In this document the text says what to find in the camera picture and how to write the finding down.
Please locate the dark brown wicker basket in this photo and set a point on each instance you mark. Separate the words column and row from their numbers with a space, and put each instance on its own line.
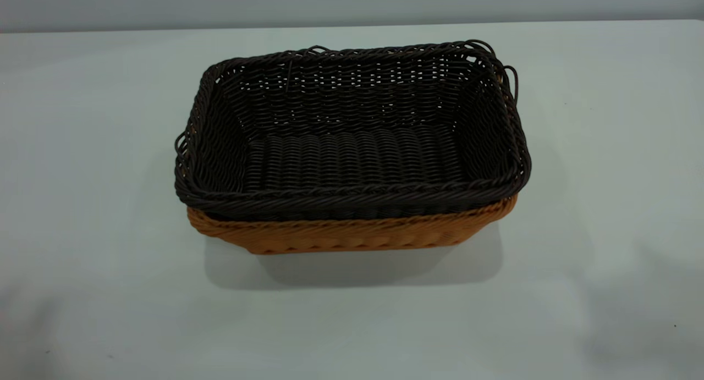
column 352, row 160

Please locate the light brown wicker basket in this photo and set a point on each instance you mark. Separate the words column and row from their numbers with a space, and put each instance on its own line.
column 352, row 234

